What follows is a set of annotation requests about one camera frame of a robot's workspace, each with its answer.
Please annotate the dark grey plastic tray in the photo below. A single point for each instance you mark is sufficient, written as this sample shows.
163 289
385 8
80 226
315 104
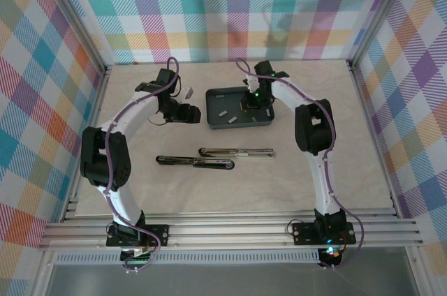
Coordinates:
216 123

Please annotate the stapler with silver base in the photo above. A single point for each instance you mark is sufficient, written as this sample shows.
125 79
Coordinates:
216 152

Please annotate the black stapler with label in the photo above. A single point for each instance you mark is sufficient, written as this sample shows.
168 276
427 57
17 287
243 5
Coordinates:
213 165

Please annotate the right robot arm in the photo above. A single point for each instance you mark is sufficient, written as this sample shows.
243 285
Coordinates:
324 184

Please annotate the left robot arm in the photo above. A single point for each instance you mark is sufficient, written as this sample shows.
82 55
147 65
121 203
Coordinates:
132 114

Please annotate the aluminium mounting beam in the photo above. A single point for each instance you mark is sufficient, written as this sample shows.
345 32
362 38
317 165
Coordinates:
227 233

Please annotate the control board green connector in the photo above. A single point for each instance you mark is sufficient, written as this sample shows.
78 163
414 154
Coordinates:
138 257

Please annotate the control board orange part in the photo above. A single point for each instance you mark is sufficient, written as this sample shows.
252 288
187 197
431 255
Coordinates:
331 254

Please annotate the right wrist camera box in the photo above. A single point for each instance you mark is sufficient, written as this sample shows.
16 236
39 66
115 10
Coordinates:
252 83

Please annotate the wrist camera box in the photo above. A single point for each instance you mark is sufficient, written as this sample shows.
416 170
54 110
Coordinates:
252 83
188 92

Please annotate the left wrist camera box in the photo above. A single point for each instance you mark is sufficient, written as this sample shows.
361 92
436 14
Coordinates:
188 92

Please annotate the aluminium side rail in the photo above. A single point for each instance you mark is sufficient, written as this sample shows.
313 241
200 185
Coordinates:
94 118
368 118

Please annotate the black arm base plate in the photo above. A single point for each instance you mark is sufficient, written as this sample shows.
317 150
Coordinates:
304 235
159 235

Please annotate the aluminium frame post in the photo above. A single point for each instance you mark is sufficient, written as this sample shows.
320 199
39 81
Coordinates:
380 13
75 13

